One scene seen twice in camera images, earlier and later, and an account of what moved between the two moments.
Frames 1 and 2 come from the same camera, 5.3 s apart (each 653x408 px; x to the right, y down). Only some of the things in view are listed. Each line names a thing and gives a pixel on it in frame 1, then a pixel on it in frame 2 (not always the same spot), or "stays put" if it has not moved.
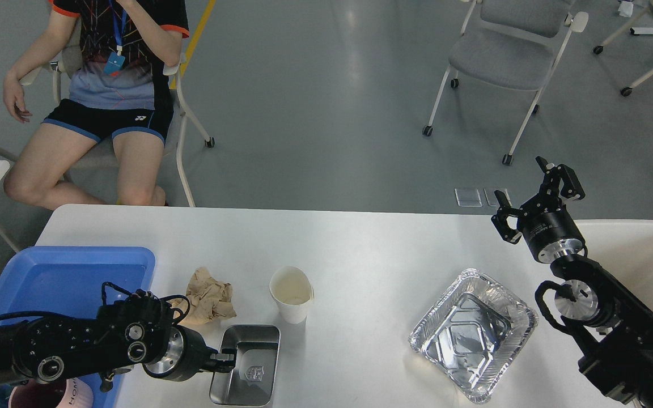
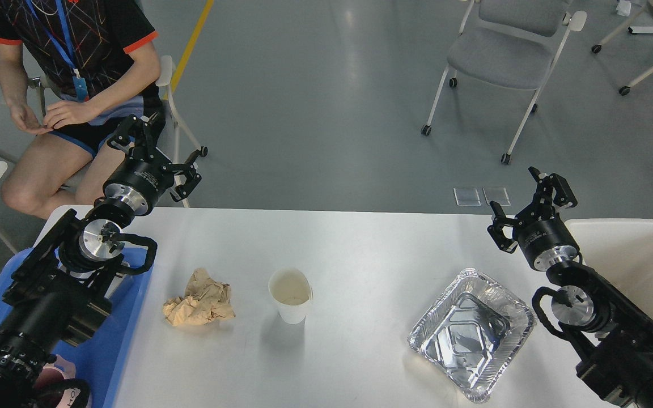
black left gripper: [189, 356] -> [142, 178]
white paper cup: [292, 289] stays put
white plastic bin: [650, 258] stays put
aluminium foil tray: [473, 334] stays put
